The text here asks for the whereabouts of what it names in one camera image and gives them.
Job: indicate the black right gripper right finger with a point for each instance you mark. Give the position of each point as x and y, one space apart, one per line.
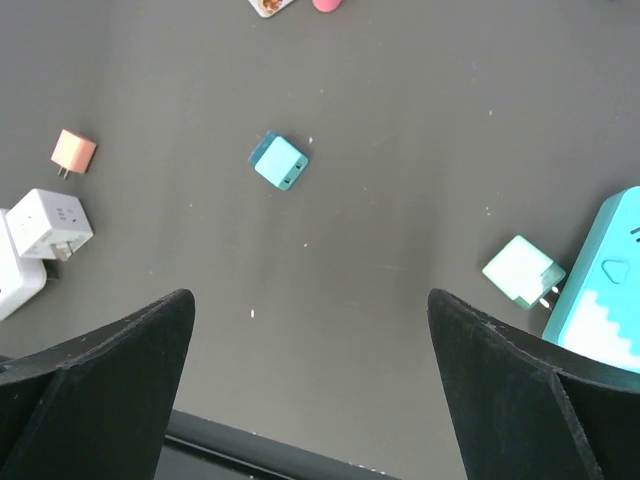
524 408

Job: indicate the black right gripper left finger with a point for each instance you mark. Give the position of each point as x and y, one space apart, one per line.
97 406

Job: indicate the grey white cube adapter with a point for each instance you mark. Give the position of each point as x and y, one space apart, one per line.
48 225

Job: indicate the white tiger cube adapter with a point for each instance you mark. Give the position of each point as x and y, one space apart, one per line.
268 8

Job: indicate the pink triangular power strip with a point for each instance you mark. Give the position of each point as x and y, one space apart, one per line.
326 6

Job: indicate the teal triangular power strip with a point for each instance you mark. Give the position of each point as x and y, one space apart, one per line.
597 312

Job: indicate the mint green cube charger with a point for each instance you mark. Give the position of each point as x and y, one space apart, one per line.
523 273

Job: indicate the white triangular power strip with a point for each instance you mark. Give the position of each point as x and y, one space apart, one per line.
21 278

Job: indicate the salmon pink cube charger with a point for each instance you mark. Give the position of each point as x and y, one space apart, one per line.
72 153

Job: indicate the teal cube charger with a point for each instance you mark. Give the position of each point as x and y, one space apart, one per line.
278 161

